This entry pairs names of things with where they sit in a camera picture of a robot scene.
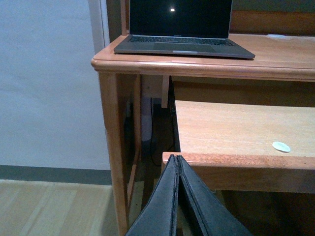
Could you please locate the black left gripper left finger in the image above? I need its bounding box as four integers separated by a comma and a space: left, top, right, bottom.
126, 155, 179, 236

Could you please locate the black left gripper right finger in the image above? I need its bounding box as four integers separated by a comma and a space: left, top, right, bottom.
176, 155, 252, 236

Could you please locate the wooden pull-out keyboard tray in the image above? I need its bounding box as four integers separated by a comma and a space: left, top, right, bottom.
175, 100, 315, 193

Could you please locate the white round sticker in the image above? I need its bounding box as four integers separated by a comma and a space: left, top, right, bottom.
272, 141, 291, 153

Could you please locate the wooden desk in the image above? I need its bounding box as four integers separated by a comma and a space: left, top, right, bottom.
91, 11, 315, 235

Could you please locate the grey laptop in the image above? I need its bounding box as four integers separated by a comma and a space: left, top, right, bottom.
114, 0, 255, 59

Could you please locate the white sticker on desktop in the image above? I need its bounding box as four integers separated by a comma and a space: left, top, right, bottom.
267, 34, 286, 39

